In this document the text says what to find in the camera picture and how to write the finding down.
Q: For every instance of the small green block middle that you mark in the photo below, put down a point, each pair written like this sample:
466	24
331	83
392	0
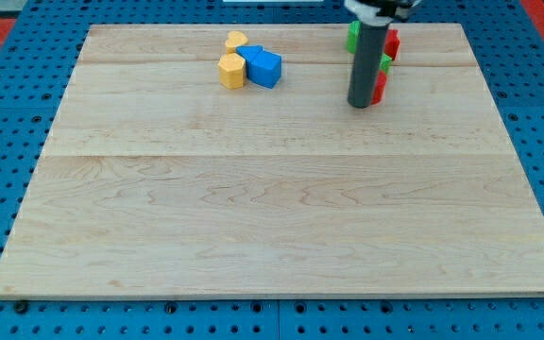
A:
386	63

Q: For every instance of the blue cube block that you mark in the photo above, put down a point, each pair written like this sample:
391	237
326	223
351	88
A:
264	69

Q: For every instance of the green block upper left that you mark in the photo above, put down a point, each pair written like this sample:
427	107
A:
352	37

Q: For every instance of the blue triangle block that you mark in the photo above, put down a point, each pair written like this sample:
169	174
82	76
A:
250	53

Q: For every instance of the yellow heart block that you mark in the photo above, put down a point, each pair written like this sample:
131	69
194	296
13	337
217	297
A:
235	39

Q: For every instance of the red block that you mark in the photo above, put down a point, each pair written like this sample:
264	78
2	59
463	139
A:
392	43
379	89

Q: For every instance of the yellow hexagon block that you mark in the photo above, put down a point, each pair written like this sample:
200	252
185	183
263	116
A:
232	71

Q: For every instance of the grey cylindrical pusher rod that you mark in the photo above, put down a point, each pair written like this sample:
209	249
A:
366	64

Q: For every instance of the wooden board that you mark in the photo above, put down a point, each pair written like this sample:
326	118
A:
156	182

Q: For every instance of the red block upper right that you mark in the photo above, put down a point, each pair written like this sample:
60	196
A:
392	43

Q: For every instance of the red block lower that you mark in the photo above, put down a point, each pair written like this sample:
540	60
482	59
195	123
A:
379	89

